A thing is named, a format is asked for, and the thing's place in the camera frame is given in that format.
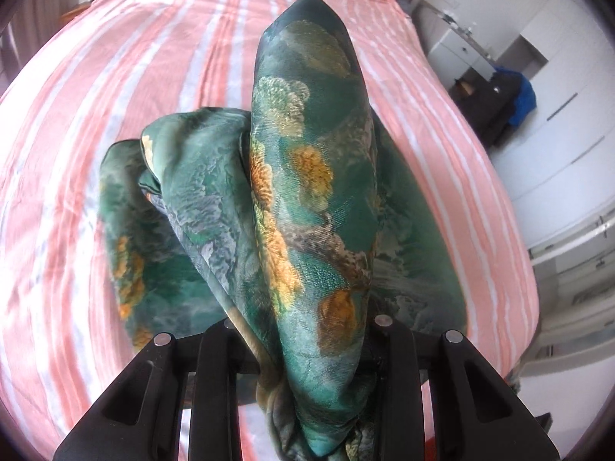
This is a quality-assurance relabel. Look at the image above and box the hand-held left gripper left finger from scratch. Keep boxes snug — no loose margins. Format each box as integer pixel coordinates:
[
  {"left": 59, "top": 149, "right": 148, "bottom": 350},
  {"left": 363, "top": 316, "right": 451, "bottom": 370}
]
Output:
[{"left": 54, "top": 319, "right": 263, "bottom": 461}]

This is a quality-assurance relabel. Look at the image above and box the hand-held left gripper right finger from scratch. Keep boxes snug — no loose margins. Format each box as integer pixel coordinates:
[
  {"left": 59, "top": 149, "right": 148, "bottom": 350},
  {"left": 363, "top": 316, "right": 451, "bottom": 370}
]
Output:
[{"left": 369, "top": 314, "right": 562, "bottom": 461}]

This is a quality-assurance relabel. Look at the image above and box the green printed satin jacket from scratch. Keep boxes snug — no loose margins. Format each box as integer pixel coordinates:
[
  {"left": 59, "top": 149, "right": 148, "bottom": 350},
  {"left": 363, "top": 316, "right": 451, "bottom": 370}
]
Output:
[{"left": 98, "top": 0, "right": 469, "bottom": 461}]

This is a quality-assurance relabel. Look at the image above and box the white wardrobe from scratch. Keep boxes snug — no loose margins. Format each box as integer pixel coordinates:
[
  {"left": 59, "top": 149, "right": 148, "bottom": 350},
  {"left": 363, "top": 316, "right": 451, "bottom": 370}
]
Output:
[{"left": 485, "top": 0, "right": 615, "bottom": 202}]

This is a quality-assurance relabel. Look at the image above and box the blue hanging garment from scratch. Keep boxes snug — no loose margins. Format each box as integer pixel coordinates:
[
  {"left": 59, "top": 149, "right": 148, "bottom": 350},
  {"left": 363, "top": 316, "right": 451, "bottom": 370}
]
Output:
[{"left": 497, "top": 65, "right": 536, "bottom": 128}]

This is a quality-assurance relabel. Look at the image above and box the pink striped bed sheet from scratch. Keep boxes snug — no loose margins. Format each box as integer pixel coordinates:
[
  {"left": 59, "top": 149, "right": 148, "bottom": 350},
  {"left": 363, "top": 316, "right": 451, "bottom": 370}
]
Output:
[{"left": 0, "top": 0, "right": 541, "bottom": 461}]

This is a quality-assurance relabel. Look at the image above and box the white dresser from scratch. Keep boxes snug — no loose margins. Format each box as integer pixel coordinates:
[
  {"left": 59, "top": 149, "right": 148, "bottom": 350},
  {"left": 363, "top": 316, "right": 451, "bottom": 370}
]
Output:
[{"left": 425, "top": 24, "right": 500, "bottom": 82}]

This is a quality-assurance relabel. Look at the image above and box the beige curtain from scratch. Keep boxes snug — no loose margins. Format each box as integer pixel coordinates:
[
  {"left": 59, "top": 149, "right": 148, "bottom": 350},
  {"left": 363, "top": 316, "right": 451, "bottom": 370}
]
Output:
[{"left": 0, "top": 0, "right": 63, "bottom": 87}]

